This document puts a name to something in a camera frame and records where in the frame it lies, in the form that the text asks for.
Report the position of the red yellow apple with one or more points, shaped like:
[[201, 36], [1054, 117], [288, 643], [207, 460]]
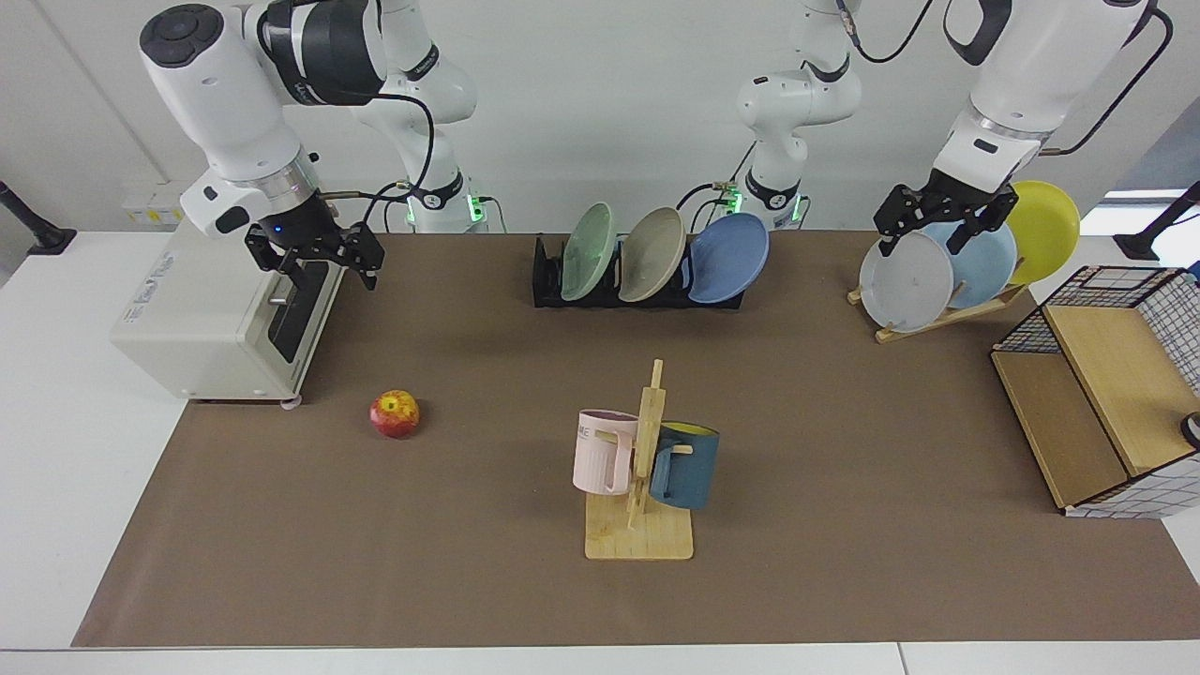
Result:
[[395, 414]]

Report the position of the light blue plate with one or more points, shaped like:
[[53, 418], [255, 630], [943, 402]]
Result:
[[984, 274]]

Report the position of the grey plate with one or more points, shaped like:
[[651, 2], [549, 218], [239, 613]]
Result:
[[905, 286]]

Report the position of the yellow plate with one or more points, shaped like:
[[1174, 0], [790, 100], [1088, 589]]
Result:
[[1045, 234]]

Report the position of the wooden plate stand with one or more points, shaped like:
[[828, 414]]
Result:
[[937, 321]]

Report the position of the black dish rack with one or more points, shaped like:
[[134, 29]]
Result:
[[547, 281]]

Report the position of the green plate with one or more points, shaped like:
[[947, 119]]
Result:
[[588, 253]]

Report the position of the beige plate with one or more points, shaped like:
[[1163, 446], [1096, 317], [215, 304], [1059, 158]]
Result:
[[652, 255]]

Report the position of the pale toaster oven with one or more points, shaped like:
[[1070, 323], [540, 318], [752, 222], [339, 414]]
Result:
[[187, 328]]

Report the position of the black clamp stand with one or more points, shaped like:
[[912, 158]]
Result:
[[37, 234], [1148, 242]]

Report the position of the brown table cloth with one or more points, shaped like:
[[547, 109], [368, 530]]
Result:
[[844, 516]]

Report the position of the pink cup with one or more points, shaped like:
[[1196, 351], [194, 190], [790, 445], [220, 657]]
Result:
[[595, 455]]

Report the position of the dark round lid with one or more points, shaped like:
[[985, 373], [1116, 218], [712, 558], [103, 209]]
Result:
[[1192, 431]]

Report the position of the dark blue cup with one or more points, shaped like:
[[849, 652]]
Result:
[[689, 473]]

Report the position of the wooden cup stand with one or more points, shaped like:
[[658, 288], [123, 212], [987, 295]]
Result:
[[639, 534]]

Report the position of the white wall socket box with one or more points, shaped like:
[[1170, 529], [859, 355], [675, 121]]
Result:
[[150, 204]]

